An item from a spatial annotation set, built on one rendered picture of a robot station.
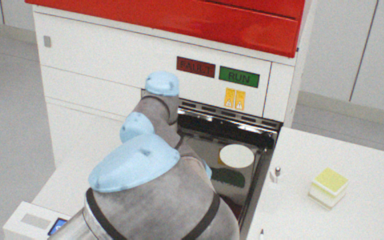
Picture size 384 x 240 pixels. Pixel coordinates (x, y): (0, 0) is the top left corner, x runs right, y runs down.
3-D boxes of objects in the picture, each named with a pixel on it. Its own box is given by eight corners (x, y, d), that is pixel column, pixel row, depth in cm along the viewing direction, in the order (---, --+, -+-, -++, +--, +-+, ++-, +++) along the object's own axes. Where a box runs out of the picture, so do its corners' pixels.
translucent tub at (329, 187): (321, 183, 140) (327, 165, 136) (345, 198, 136) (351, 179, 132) (305, 197, 136) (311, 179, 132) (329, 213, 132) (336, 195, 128)
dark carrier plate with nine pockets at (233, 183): (155, 121, 168) (155, 120, 167) (262, 149, 160) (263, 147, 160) (109, 197, 142) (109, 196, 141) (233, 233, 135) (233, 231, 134)
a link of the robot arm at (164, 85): (137, 84, 114) (153, 64, 121) (137, 124, 121) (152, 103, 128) (171, 93, 112) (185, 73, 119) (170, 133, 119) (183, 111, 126)
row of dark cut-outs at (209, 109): (142, 95, 169) (142, 89, 167) (278, 128, 160) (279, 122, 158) (141, 97, 168) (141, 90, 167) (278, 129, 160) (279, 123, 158)
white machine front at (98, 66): (49, 98, 186) (35, -6, 161) (277, 156, 169) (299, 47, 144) (44, 103, 184) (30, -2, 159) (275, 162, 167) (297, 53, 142)
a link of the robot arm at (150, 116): (169, 158, 108) (188, 127, 116) (131, 119, 105) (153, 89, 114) (145, 171, 113) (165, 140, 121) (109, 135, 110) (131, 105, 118)
